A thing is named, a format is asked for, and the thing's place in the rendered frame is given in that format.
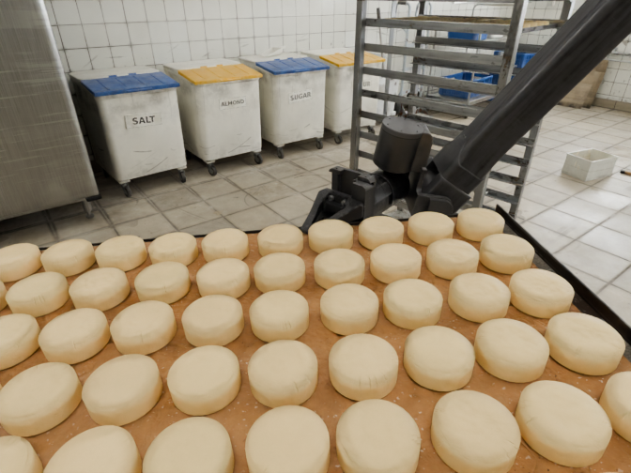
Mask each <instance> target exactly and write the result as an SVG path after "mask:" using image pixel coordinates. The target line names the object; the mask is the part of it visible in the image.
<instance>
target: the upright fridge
mask: <svg viewBox="0 0 631 473"><path fill-rule="evenodd" d="M101 198H102V197H101V195H100V193H99V190H98V186H97V183H96V179H95V177H94V173H93V170H92V166H91V163H90V159H89V157H88V153H87V150H86V146H85V140H84V137H83V134H82V131H81V127H80V124H79V120H78V117H77V114H76V111H75V107H74V104H73V100H72V97H71V93H70V91H69V85H68V81H67V78H66V74H65V71H64V68H63V65H62V61H61V58H60V54H59V51H58V48H57V44H56V41H55V37H54V31H53V29H52V25H51V22H50V18H49V15H48V11H47V8H46V5H45V2H44V0H0V221H1V220H5V219H10V218H14V217H18V216H22V215H25V214H29V213H34V212H38V211H41V210H45V209H49V208H53V207H58V206H64V205H68V204H72V203H77V202H82V205H83V209H84V212H86V213H87V214H86V215H85V216H86V217H87V218H88V219H91V218H93V217H94V214H93V213H91V210H93V209H92V206H91V203H90V202H91V201H95V200H99V199H101Z"/></svg>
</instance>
